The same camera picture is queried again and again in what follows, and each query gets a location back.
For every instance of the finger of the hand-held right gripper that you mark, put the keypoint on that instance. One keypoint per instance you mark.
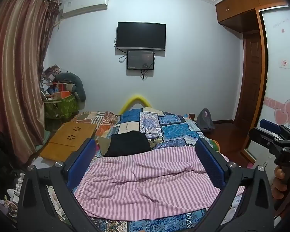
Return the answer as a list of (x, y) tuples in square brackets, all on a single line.
[(261, 136), (269, 124)]

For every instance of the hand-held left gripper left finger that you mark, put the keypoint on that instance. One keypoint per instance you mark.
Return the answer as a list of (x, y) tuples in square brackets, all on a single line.
[(82, 164)]

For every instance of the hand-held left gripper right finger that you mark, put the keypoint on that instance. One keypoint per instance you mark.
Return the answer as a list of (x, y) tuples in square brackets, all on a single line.
[(209, 164)]

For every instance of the pink striped pants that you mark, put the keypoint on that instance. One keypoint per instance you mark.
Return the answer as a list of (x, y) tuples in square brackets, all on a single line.
[(147, 181)]

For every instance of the person's right hand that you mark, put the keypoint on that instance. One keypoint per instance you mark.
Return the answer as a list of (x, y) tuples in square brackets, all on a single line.
[(279, 186)]

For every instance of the pink item on floor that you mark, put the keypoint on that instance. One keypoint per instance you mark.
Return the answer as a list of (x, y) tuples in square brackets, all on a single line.
[(250, 165)]

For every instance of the yellow-brown wooden board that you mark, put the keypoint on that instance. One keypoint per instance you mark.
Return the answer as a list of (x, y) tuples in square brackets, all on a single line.
[(62, 140)]

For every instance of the grey plastic bag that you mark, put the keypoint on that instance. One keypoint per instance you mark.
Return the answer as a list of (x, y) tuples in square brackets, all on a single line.
[(205, 120)]

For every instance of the orange striped cloth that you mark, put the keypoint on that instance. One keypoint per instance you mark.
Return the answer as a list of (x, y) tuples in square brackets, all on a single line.
[(99, 118)]

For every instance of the black folded garment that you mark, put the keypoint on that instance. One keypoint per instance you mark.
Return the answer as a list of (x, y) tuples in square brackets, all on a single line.
[(128, 142)]

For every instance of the brown wooden door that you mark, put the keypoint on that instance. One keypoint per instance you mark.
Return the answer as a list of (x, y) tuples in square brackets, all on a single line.
[(250, 77)]

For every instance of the blue patchwork blanket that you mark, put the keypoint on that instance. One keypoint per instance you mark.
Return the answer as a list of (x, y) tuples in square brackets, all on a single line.
[(169, 128)]

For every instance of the green storage bag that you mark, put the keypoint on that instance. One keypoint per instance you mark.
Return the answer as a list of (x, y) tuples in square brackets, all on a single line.
[(62, 106)]

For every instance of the orange box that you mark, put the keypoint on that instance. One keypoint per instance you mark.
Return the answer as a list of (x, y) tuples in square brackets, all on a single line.
[(61, 94)]

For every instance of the dark clothes pile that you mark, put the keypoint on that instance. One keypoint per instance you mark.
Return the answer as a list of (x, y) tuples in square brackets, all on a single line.
[(0, 147)]

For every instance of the yellow foam tube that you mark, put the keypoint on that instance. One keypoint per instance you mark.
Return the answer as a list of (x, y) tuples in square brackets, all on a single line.
[(135, 98)]

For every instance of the clutter pile of clothes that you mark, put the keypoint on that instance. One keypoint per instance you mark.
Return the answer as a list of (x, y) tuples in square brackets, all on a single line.
[(72, 79)]

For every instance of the pile of printed bags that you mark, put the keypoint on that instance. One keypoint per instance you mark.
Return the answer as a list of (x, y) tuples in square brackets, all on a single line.
[(49, 77)]

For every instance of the brown striped curtain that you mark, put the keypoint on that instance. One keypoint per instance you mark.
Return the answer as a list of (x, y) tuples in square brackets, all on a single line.
[(14, 65)]

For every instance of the wooden overhead cabinet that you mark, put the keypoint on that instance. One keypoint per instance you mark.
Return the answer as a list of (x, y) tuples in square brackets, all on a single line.
[(241, 7)]

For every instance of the white air conditioner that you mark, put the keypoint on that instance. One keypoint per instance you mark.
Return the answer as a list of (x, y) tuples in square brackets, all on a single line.
[(84, 4)]

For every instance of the wooden bed post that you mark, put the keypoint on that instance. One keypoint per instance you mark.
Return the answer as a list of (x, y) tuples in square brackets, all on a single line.
[(192, 117)]

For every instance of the small black wall screen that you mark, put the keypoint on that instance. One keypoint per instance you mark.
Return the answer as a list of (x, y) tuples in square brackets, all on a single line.
[(140, 59)]

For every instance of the black wall television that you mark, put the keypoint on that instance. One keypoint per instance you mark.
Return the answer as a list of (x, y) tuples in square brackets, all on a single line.
[(140, 36)]

